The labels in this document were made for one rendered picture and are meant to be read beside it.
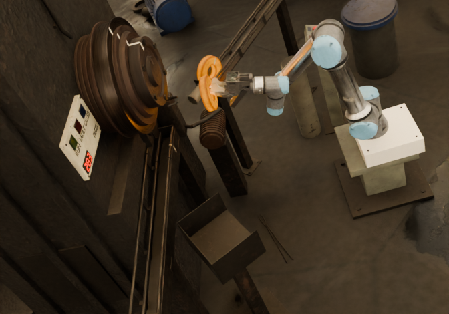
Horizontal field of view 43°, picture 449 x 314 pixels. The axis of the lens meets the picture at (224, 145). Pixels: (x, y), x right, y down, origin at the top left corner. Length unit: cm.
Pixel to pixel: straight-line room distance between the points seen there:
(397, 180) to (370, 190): 14
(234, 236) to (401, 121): 102
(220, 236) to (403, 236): 97
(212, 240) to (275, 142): 125
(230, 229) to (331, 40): 83
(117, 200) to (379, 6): 196
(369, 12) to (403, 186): 103
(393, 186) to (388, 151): 33
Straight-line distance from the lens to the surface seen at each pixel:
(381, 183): 294
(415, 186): 300
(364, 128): 252
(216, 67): 288
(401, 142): 270
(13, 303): 309
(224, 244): 226
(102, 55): 214
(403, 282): 272
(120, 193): 224
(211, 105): 248
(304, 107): 318
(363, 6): 349
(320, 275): 279
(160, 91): 234
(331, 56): 229
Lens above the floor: 235
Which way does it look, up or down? 42 degrees down
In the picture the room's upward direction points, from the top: 24 degrees counter-clockwise
